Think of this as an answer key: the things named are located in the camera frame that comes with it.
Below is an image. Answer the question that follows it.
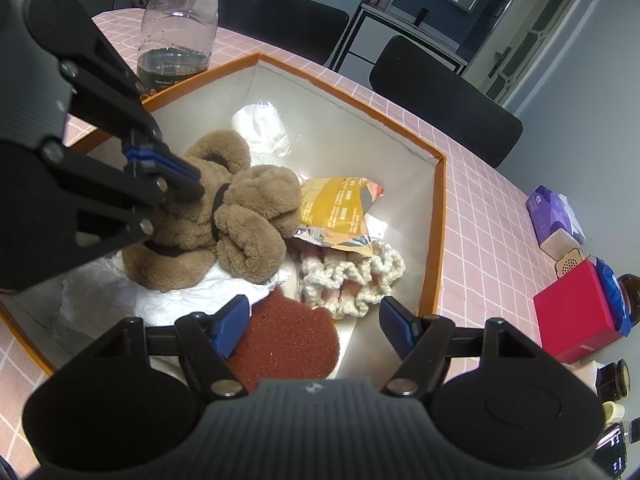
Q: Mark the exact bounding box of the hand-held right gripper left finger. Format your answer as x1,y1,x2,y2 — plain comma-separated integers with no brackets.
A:
94,295,251,402

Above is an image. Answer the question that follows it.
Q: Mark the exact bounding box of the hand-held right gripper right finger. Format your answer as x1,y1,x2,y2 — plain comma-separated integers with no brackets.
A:
378,296,507,397

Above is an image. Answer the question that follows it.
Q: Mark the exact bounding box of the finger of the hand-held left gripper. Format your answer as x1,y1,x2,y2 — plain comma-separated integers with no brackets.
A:
59,24,202,182
39,141,206,254

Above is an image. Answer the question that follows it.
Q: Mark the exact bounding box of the red-brown sponge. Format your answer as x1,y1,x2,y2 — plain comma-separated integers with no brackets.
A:
224,287,342,382

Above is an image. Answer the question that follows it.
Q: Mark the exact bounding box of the white pink crocheted piece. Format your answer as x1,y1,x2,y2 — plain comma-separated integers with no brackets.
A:
299,239,407,320

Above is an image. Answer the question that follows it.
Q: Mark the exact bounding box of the white cloth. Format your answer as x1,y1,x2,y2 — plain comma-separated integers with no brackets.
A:
54,259,292,333

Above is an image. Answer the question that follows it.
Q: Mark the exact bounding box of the brown plush toy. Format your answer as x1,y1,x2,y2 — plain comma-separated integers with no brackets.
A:
121,129,304,292

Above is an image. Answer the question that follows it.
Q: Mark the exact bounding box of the white tissue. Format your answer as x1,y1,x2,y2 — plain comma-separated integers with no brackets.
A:
231,102,292,157

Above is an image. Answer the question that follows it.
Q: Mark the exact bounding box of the yellow snack packet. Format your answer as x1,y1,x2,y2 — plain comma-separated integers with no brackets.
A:
292,175,386,257

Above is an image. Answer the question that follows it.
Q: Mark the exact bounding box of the orange cardboard box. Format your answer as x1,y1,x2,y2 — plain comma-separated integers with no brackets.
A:
0,51,446,377

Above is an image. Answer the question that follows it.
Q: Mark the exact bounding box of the clear plastic water bottle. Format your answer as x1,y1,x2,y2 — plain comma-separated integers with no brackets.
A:
135,0,220,99

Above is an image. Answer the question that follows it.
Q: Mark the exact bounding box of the pink checked tablecloth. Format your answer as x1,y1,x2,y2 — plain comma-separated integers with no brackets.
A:
0,10,640,480

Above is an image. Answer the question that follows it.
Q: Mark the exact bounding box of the red box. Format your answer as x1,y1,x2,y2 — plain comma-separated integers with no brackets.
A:
533,260,627,365

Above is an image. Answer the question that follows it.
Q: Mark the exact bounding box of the black wide chair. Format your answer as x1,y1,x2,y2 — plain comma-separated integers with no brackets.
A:
212,0,350,69

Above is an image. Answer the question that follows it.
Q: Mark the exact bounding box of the white device with round grille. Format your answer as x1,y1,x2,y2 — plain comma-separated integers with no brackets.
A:
542,230,584,277

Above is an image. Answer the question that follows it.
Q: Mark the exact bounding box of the purple tissue pack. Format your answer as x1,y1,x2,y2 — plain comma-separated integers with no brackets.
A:
525,184,586,247

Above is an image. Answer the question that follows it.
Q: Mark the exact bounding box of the blue plastic bag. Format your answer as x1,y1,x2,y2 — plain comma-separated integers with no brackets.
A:
594,257,632,337

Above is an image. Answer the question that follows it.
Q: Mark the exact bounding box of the dark glass jar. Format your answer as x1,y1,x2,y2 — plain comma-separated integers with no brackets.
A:
594,359,630,402

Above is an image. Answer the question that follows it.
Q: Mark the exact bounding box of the brown glass bottle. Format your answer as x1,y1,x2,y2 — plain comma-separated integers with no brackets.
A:
617,273,640,332

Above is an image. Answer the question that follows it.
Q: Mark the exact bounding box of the dark handheld device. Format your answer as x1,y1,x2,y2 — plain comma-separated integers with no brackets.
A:
597,422,629,477

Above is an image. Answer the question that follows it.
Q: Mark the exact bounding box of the white console table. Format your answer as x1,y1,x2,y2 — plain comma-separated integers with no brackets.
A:
327,2,469,74

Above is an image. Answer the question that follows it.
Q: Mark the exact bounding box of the glass panel door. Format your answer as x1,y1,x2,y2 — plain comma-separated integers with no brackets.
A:
482,0,602,107

